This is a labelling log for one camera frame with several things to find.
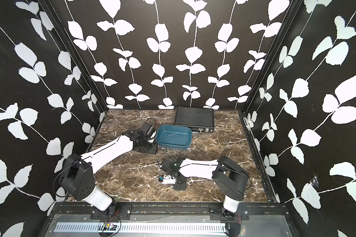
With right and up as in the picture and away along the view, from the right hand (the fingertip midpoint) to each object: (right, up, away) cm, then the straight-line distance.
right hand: (179, 180), depth 85 cm
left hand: (-14, +19, +2) cm, 24 cm away
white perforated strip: (-40, -18, -13) cm, 46 cm away
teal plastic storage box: (-5, +24, +20) cm, 31 cm away
